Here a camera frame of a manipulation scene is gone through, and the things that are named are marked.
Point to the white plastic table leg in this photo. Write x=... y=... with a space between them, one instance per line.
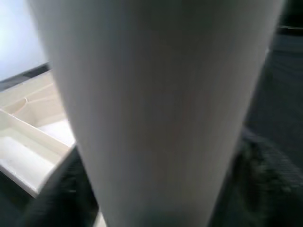
x=154 y=106

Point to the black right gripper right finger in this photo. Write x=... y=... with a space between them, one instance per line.
x=260 y=189

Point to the white plastic table top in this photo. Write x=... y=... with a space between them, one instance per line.
x=28 y=142

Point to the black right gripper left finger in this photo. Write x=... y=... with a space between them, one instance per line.
x=61 y=201

